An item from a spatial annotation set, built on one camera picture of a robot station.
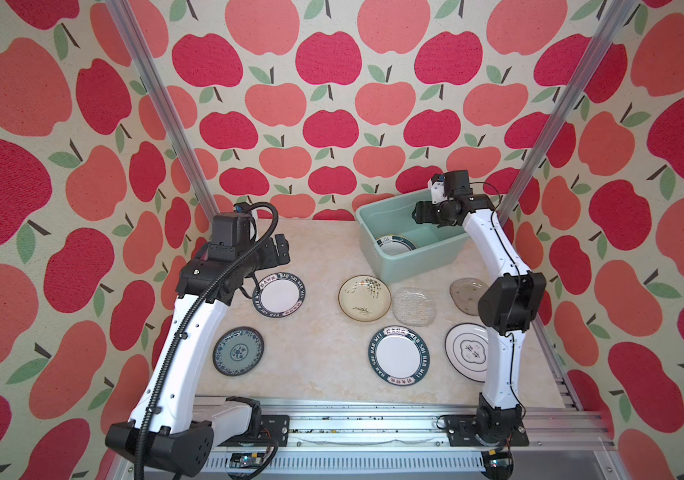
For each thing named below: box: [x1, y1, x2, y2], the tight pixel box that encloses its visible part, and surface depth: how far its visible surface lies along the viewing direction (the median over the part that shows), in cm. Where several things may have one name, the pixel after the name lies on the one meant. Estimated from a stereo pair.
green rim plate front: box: [368, 325, 431, 386], surface depth 88 cm
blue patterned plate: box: [212, 326, 265, 377], surface depth 89 cm
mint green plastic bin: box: [356, 189, 468, 283], surface depth 105 cm
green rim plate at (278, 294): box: [252, 272, 306, 318], surface depth 101 cm
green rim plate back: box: [376, 234, 417, 255], surface depth 113 cm
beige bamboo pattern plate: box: [338, 274, 393, 322], surface depth 100 cm
